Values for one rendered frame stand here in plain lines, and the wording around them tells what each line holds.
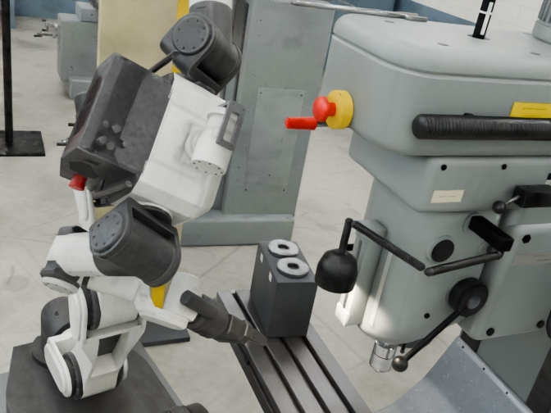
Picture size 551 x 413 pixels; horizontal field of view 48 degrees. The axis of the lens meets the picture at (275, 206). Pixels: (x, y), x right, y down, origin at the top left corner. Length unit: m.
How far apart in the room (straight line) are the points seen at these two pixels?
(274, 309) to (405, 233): 0.72
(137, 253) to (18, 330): 2.20
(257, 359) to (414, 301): 0.67
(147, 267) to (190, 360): 1.99
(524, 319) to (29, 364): 1.55
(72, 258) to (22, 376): 0.96
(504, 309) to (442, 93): 0.51
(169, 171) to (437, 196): 0.49
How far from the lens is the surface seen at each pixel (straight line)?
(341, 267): 1.05
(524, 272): 1.23
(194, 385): 2.99
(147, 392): 2.12
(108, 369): 1.92
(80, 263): 1.27
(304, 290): 1.71
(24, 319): 3.36
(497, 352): 1.63
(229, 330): 1.51
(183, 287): 1.43
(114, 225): 1.12
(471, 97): 0.94
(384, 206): 1.12
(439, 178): 0.98
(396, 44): 0.90
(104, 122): 1.15
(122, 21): 2.62
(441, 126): 0.88
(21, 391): 2.14
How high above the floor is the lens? 2.03
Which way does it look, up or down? 26 degrees down
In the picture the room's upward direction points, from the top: 10 degrees clockwise
